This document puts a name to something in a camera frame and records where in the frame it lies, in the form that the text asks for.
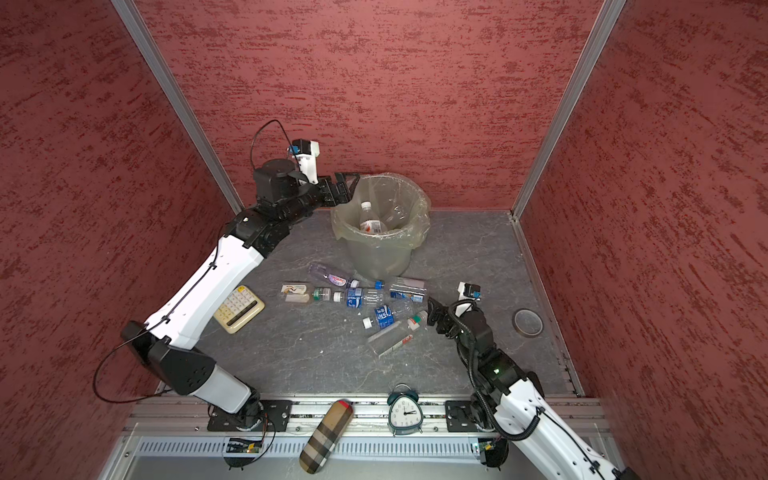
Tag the blue label bottle white cap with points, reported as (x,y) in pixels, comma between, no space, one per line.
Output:
(364,297)

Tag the grey mesh waste bin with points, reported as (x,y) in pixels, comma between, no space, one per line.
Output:
(379,262)

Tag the clear plastic bin liner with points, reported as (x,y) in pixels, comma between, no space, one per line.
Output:
(383,191)

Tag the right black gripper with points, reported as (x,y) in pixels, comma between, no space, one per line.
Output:
(448,314)

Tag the tape roll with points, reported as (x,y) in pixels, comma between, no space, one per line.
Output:
(527,323)

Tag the green alarm clock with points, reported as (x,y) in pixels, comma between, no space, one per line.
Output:
(405,415)

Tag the blue cap flat bottle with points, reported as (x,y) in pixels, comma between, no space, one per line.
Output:
(411,289)

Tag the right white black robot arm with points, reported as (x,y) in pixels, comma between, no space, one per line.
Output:
(512,404)

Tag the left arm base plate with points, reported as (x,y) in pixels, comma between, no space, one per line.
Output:
(269,415)

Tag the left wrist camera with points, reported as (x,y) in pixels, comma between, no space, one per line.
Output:
(306,153)

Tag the green label small bottle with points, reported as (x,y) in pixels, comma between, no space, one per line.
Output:
(325,294)

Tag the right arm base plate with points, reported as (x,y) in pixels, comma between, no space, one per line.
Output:
(465,416)

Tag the purple label clear bottle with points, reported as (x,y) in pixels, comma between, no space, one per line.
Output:
(332,275)

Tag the beige calculator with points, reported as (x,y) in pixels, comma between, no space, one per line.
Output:
(240,307)

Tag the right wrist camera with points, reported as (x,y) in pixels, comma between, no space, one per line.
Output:
(469,291)

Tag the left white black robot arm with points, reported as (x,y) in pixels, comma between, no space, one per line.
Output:
(165,343)

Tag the plaid glasses case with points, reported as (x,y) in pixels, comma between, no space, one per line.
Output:
(325,437)

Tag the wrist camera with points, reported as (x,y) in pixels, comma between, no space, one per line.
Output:
(469,291)
(306,153)

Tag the blue label crushed bottle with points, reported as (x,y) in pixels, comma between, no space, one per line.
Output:
(386,315)

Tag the green cap square bottle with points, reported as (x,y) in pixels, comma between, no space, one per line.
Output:
(396,335)

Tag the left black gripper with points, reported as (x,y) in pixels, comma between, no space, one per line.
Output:
(345,195)

